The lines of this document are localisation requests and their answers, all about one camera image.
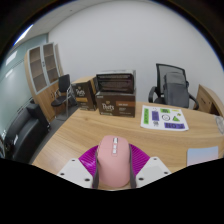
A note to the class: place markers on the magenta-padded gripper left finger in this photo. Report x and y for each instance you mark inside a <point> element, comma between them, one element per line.
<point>75,170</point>

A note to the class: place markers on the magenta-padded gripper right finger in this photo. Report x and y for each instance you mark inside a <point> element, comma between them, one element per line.
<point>151,168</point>

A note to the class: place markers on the pink computer mouse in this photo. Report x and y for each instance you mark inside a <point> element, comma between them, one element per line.
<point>113,166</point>

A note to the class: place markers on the pink and blue mouse pad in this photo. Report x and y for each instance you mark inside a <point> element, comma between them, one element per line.
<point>202,156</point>

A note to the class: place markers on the white sheet with coloured stickers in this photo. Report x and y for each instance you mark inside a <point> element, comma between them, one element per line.
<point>163,118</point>

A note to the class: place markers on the black leather sofa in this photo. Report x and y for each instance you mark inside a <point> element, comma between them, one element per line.
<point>25,133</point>

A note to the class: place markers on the wide brown carton box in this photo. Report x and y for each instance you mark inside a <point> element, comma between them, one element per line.
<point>115,106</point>

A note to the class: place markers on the tall brown carton box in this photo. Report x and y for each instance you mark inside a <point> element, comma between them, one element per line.
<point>83,95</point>

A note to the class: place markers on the grey backpack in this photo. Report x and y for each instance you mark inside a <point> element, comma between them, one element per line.
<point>176,90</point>

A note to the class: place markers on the white sheet with grey circle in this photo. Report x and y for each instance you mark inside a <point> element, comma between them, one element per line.
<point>220,124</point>

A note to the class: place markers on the black visitor chair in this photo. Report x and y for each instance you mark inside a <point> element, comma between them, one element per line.
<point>64,85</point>

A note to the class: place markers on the wooden shelf cabinet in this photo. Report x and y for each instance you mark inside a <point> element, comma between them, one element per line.
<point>36,93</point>

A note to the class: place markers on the open black carton box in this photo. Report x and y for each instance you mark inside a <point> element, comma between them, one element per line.
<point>116,82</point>

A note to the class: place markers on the black mesh office chair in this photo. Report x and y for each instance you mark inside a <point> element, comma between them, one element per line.
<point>161,71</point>

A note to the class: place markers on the ceiling light strip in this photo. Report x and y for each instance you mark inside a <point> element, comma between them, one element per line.
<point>23,34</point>

